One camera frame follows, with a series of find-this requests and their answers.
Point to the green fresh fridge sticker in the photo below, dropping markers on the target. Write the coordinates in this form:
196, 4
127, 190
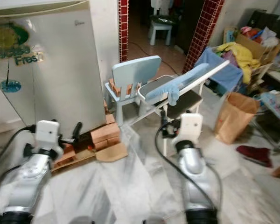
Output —
11, 41

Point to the blue round fridge sticker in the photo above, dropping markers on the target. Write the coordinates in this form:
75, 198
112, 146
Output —
11, 86

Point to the light blue plastic chair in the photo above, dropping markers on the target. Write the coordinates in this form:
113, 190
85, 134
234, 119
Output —
135, 70

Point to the yellow cloth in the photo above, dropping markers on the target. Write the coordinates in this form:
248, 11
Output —
242, 58

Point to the blue cloth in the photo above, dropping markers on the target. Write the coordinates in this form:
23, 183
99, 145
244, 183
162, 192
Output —
212, 63

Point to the black bag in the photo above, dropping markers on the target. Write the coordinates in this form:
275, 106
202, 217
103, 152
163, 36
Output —
263, 21

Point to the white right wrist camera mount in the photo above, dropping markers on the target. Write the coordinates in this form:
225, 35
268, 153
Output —
190, 128

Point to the white plastic stool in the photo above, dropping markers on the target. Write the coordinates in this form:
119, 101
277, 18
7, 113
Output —
160, 29

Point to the cardboard box of clothes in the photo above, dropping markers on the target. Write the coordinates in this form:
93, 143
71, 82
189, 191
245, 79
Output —
259, 49

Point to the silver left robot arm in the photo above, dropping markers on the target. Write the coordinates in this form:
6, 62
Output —
25, 182

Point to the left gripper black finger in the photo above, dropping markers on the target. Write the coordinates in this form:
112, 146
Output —
77, 130

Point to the silver right robot leg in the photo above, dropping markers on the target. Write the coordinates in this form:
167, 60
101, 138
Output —
153, 220

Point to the light blue towel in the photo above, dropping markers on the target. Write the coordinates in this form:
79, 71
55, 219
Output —
175, 86

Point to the white folding chair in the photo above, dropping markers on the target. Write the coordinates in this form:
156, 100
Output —
217, 69

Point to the brown paper bag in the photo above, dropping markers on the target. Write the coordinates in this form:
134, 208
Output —
233, 119

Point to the cartoon print folding seat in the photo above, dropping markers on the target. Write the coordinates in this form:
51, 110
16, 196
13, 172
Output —
275, 105

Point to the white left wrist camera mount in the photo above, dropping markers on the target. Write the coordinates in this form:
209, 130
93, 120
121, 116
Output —
48, 134

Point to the silver fridge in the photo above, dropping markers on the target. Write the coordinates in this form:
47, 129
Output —
65, 88

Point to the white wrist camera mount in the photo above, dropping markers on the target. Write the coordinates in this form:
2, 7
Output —
190, 128
48, 134

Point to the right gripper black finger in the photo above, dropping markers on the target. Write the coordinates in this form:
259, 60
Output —
164, 125

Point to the dark red cloth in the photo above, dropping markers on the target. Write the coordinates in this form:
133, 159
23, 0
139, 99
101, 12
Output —
255, 154

